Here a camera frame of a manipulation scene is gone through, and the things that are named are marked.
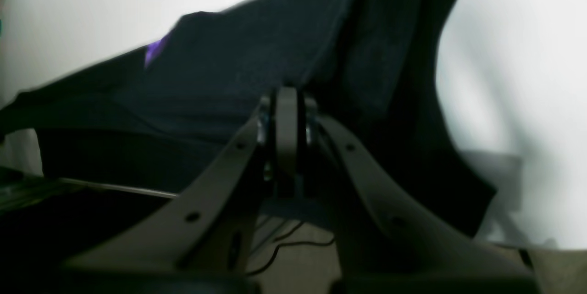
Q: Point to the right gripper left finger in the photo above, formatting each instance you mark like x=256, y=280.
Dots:
x=209, y=226

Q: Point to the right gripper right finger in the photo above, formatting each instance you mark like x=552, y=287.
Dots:
x=385, y=237

